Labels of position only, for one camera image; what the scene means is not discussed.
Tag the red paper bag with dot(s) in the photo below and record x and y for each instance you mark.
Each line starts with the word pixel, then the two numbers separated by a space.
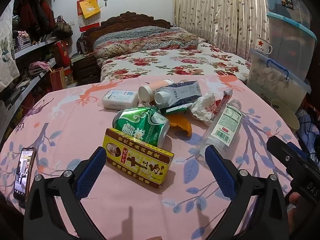
pixel 57 78

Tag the peach bottle white cap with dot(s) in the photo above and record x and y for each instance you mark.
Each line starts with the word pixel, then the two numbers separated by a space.
pixel 160 85

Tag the green white wrapper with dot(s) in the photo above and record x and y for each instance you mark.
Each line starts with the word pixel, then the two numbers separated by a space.
pixel 175 109

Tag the dark wooden nightstand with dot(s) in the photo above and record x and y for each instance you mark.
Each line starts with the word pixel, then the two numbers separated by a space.
pixel 85 67

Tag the orange peel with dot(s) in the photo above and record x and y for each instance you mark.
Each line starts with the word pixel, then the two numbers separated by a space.
pixel 182 125

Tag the white plastic bag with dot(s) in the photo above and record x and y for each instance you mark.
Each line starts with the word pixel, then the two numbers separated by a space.
pixel 202 107

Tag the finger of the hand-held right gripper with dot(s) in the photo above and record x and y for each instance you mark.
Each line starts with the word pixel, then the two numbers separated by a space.
pixel 282 152

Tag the smartphone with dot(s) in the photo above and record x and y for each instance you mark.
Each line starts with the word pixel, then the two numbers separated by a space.
pixel 23 172

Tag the blue white milk carton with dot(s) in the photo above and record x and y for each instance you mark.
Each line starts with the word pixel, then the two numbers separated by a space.
pixel 185 91

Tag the pink folded cloth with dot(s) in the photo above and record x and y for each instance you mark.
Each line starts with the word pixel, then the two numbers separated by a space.
pixel 38 67

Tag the red white wrapper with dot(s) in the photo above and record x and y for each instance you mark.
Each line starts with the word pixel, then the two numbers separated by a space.
pixel 226 96

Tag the white tissue pack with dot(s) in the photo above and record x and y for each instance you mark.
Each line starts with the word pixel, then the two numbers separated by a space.
pixel 118 99

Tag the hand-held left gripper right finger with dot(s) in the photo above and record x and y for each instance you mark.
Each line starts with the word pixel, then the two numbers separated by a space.
pixel 221 172

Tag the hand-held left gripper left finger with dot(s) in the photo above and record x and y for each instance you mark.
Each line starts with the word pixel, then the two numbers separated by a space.
pixel 91 172

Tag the beige plastic bucket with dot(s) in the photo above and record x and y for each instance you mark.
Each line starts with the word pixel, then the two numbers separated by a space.
pixel 285 115

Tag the white printed cloth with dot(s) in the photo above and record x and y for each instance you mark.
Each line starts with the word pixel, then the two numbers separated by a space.
pixel 7 55

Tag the pink printed tablecloth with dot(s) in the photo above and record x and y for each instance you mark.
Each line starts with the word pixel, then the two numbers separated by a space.
pixel 75 135

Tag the yellow paper bag on wall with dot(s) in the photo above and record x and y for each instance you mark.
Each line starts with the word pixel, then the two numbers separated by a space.
pixel 87 7

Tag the beige leaf pattern curtain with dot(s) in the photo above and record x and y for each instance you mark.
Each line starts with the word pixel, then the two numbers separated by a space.
pixel 212 12

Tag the dark red hanging clothes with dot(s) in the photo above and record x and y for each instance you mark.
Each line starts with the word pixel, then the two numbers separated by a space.
pixel 32 15

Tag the clear plastic bottle white label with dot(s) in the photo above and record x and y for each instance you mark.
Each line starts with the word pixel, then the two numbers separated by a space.
pixel 225 125

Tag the red gift bag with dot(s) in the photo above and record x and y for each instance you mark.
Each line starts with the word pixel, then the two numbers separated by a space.
pixel 62 53

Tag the white enamel mug red star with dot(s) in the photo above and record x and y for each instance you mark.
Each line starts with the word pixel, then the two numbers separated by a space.
pixel 261 46

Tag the clear storage box blue lid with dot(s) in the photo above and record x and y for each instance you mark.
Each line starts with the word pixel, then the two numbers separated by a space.
pixel 290 37

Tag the floral patchwork quilt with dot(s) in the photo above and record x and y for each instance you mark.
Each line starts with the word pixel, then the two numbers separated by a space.
pixel 140 40

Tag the yellow cardboard box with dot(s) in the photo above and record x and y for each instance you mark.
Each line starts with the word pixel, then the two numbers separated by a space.
pixel 140 160

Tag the brown handbag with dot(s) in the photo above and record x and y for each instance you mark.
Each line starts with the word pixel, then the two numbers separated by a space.
pixel 62 28

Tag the blue cloth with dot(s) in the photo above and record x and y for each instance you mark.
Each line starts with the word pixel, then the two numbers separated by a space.
pixel 307 127

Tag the crushed green drink can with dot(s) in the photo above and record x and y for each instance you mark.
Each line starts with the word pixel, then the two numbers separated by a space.
pixel 142 125

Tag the grey metal shelf rack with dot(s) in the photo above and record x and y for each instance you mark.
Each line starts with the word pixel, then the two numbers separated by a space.
pixel 37 45

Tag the carved wooden headboard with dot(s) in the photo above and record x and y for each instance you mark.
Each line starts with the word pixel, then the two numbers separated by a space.
pixel 130 17

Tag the person's right hand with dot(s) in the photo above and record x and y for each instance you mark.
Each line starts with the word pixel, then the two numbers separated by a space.
pixel 298 202

